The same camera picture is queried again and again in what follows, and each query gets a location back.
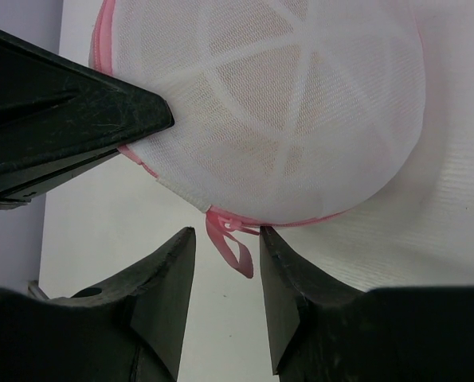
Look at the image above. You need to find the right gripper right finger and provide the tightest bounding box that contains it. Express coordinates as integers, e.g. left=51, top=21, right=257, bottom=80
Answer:
left=260, top=227, right=372, bottom=376

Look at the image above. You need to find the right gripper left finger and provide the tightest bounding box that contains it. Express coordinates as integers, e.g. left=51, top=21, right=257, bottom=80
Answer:
left=62, top=228, right=196, bottom=381

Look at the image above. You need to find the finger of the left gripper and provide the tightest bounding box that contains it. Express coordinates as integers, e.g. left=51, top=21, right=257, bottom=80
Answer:
left=0, top=30, right=174, bottom=210

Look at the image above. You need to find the pink zipper pull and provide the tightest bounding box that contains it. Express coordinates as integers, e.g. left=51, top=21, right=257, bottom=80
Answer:
left=205, top=210, right=259, bottom=279

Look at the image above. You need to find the white mesh laundry bag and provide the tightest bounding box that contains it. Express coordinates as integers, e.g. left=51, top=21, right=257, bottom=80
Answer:
left=91, top=1, right=474, bottom=285

